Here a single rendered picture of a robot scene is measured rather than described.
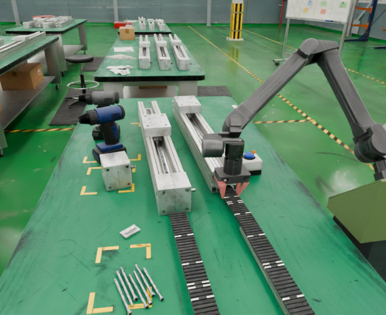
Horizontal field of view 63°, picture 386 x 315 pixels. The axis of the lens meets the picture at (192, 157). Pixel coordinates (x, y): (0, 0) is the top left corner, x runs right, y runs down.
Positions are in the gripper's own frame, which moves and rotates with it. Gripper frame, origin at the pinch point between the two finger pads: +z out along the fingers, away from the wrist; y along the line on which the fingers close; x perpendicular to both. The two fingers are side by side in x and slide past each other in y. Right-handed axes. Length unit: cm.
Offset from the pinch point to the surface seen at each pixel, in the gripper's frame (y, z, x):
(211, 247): 11.9, 2.3, 20.0
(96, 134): 45, -1, -57
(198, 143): 4.2, -6.4, -27.8
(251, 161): -12.6, -4.0, -14.0
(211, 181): 4.9, -2.1, -6.0
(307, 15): -327, -28, -517
